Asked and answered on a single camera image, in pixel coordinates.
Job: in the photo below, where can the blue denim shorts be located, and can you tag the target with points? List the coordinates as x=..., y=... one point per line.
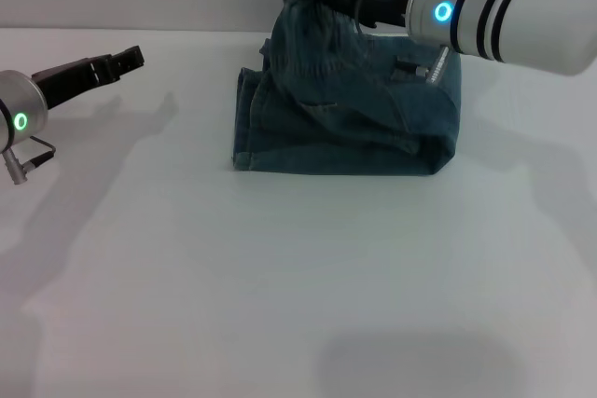
x=350, y=137

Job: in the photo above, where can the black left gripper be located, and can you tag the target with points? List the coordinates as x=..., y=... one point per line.
x=70, y=81

